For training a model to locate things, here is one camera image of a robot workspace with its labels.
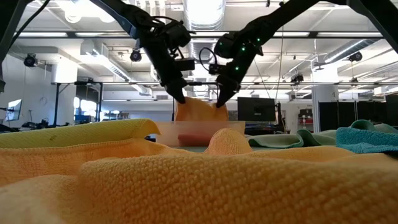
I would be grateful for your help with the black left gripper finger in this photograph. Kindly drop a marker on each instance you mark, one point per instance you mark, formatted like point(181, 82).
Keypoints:
point(174, 91)
point(183, 90)

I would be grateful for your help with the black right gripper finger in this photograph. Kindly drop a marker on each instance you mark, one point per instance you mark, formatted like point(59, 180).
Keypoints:
point(222, 93)
point(233, 90)

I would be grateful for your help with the light orange microfiber towel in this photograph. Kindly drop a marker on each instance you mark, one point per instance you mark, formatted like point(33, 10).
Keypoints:
point(199, 110)

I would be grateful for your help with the pink microfiber towel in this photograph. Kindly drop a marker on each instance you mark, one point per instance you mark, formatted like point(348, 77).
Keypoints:
point(192, 140)

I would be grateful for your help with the light green microfiber towel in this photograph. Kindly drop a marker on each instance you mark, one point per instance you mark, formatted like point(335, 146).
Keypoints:
point(273, 140)

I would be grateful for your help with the yellow microfiber towel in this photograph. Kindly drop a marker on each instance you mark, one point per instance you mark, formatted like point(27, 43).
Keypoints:
point(77, 133)

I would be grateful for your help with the teal microfiber towel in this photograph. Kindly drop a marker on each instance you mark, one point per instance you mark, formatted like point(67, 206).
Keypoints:
point(367, 140)

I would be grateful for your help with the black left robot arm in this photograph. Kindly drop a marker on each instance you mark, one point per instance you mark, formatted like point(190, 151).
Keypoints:
point(124, 12)

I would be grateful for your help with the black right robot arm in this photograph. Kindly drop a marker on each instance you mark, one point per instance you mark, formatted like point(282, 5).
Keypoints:
point(280, 15)

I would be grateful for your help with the black computer monitor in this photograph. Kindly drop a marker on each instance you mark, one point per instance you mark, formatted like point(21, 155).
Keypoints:
point(256, 109)

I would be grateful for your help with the orange plastic bin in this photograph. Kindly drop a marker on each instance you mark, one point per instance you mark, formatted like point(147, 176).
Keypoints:
point(168, 133)

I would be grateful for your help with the black LED light bar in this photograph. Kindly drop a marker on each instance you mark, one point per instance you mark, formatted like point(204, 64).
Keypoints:
point(313, 34)

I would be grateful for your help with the white building column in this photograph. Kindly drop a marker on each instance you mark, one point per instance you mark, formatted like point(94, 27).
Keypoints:
point(325, 102)

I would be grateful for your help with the black partition panels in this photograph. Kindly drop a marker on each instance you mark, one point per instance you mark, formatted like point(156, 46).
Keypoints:
point(357, 115)

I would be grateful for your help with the small tilted computer monitor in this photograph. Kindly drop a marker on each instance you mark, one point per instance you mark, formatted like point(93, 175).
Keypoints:
point(15, 109)

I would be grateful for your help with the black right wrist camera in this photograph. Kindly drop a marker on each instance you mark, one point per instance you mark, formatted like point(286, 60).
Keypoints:
point(216, 69)

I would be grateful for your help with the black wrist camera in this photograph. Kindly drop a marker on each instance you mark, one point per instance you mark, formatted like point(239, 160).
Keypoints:
point(216, 69)
point(186, 64)

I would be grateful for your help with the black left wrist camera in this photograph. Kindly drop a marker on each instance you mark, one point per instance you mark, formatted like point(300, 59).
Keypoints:
point(186, 64)

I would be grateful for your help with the black ceiling-mounted camera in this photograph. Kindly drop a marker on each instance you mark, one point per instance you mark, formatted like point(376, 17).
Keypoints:
point(355, 56)
point(297, 77)
point(136, 56)
point(30, 60)

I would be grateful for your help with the silver ribbed ventilation duct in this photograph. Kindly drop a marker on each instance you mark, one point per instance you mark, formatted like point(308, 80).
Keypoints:
point(205, 15)

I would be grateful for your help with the black tall stand frame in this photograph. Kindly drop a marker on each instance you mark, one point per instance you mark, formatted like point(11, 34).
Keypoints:
point(57, 102)

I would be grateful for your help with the silver smooth ventilation duct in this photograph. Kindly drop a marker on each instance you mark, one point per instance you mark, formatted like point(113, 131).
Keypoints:
point(348, 48)

